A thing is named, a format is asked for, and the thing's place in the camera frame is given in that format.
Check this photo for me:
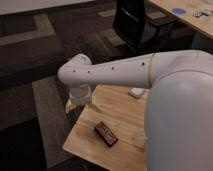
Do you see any small grey white object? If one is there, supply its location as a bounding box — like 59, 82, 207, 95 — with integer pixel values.
193, 9, 213, 18

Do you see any blue round disc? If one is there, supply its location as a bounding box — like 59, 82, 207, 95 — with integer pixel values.
171, 8, 186, 14

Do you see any brown rectangular eraser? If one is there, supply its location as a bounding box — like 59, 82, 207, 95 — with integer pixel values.
95, 122, 118, 147

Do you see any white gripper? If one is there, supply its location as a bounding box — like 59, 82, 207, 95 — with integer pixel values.
65, 85, 95, 113

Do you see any white ceramic cup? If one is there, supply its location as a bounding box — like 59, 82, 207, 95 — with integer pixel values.
129, 88, 145, 99

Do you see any black office chair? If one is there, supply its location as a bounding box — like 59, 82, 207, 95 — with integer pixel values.
112, 0, 178, 54

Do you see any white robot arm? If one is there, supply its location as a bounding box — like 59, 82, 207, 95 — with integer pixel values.
58, 50, 213, 171

